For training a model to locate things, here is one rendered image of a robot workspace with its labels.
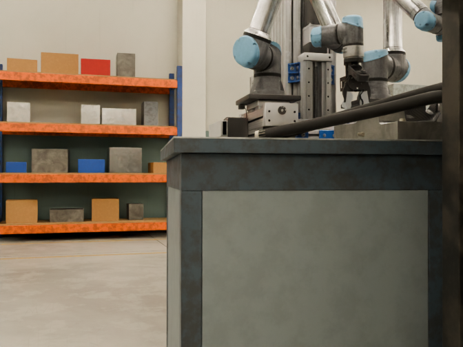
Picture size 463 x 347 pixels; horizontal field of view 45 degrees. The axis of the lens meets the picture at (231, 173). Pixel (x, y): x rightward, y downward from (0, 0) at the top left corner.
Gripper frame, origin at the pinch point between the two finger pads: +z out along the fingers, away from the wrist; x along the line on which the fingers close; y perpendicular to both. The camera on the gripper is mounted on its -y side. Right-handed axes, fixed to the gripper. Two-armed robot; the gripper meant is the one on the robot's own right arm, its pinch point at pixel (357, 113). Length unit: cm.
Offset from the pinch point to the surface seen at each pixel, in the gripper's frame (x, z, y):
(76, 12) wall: 143, -159, 511
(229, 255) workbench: 59, 37, -60
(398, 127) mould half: 8.0, 6.9, -48.0
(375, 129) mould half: 8.3, 6.9, -34.0
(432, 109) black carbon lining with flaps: -12.6, 1.1, -29.7
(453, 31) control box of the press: 19, -10, -94
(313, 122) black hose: 35, 5, -56
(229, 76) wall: -46, -82, 531
